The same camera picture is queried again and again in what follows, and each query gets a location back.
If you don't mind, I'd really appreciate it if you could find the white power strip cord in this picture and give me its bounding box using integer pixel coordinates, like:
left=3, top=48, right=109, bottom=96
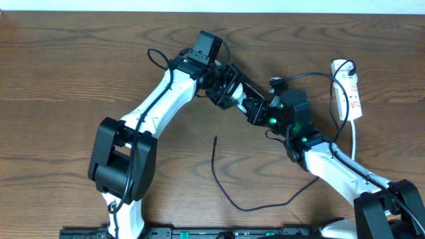
left=350, top=119, right=357, bottom=161

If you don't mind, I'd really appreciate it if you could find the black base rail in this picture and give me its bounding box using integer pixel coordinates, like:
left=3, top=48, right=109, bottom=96
left=58, top=226, right=322, bottom=239

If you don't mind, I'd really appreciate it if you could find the black smartphone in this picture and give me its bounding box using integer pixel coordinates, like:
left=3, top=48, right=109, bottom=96
left=231, top=83, right=246, bottom=101

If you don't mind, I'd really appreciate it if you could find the white power strip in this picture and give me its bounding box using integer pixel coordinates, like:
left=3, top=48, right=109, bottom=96
left=333, top=79, right=363, bottom=121

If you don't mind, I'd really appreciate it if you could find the white charger adapter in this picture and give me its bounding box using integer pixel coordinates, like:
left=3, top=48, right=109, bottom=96
left=331, top=59, right=358, bottom=84

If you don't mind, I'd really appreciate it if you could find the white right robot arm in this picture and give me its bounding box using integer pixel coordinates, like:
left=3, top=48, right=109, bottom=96
left=238, top=90, right=424, bottom=238

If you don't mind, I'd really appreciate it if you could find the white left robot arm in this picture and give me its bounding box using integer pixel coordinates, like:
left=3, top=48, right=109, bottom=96
left=88, top=56, right=263, bottom=238

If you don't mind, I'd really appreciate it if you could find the black charging cable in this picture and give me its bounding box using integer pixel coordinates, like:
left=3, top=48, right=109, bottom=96
left=211, top=59, right=357, bottom=212

